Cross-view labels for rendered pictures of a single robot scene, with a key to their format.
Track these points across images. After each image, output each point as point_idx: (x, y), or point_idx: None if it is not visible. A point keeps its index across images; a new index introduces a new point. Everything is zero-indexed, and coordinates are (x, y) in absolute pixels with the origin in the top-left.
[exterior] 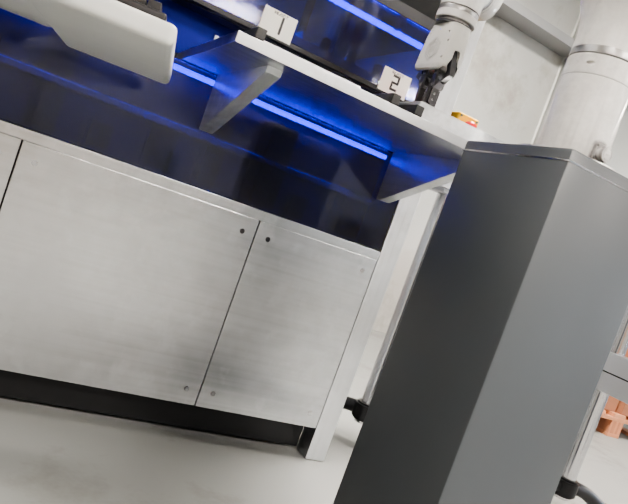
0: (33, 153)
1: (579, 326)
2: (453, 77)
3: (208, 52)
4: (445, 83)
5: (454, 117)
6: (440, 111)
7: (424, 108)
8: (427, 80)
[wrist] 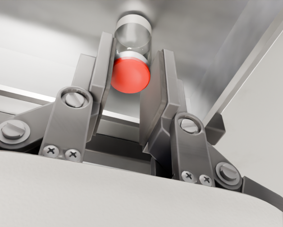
0: None
1: None
2: None
3: None
4: (226, 161)
5: (281, 22)
6: (237, 79)
7: (225, 130)
8: (37, 144)
